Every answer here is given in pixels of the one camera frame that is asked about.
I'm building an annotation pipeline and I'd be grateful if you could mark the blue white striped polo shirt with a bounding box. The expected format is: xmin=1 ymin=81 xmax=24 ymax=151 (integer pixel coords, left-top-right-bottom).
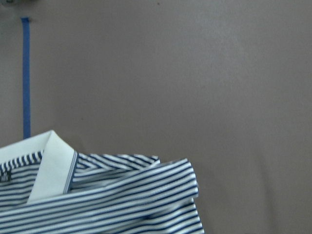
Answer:
xmin=0 ymin=131 xmax=204 ymax=234

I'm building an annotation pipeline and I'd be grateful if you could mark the brown paper table cover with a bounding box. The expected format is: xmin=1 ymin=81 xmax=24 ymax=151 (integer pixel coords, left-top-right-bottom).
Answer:
xmin=0 ymin=0 xmax=312 ymax=234

